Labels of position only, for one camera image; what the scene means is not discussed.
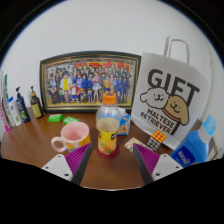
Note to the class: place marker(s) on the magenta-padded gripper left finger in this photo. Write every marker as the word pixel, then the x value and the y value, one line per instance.
pixel 63 166

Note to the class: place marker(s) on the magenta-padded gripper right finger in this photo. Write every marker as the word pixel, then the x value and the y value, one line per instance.
pixel 161 166

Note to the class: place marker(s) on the orange-capped clear drink bottle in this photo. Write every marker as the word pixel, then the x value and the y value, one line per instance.
pixel 108 130

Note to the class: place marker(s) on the colourful puzzle cube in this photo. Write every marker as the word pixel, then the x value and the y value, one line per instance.
pixel 156 140

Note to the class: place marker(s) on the pink patterned mug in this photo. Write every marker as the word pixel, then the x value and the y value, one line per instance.
pixel 75 136

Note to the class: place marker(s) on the blue detergent bottle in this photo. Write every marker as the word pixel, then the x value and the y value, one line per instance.
pixel 193 148

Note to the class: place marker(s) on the small floral patterned packet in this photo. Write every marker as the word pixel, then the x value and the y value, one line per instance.
pixel 131 144

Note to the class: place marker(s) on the blue tissue pack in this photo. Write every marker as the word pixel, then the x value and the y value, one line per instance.
pixel 124 125

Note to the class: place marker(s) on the dark blue pump bottle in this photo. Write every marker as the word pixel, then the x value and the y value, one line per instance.
pixel 22 108

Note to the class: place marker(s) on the white squeeze tube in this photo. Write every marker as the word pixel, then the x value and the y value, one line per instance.
pixel 15 113

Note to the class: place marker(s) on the white printed gift bag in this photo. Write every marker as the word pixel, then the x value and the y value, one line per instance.
pixel 170 93

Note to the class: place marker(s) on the framed group picture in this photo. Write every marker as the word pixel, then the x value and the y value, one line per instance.
pixel 83 83

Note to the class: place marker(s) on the green and white tube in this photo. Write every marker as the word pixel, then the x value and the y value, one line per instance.
pixel 6 91

